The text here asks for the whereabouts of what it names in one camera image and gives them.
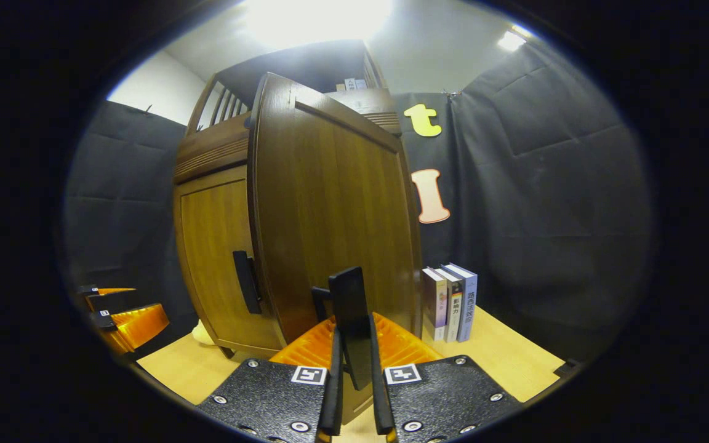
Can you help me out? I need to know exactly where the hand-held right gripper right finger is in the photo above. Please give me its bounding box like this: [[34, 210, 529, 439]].
[[368, 313, 523, 443]]

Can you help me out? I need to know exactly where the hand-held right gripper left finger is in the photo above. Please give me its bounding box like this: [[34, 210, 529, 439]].
[[196, 314, 344, 443]]

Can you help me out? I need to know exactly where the wooden shoe cabinet door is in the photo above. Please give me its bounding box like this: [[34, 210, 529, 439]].
[[179, 165, 284, 351], [248, 73, 423, 425]]

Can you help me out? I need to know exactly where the wooden double-door shoe cabinet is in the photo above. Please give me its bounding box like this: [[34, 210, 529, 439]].
[[173, 40, 404, 361]]

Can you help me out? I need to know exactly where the cream soft object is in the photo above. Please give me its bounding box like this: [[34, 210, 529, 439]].
[[192, 320, 217, 346]]

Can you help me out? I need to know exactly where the purple white book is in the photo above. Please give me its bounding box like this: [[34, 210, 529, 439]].
[[422, 267, 448, 341]]

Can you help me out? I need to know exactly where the blue grey book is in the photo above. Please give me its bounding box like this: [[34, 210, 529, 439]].
[[447, 263, 478, 343]]

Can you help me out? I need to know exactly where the black backdrop cloth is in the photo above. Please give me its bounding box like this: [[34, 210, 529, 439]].
[[62, 40, 654, 364]]

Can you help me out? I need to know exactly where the large ceiling light panel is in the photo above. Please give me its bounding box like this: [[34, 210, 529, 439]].
[[241, 0, 395, 50]]

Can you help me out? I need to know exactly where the small ceiling light panel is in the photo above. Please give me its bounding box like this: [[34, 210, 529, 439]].
[[497, 25, 534, 52]]

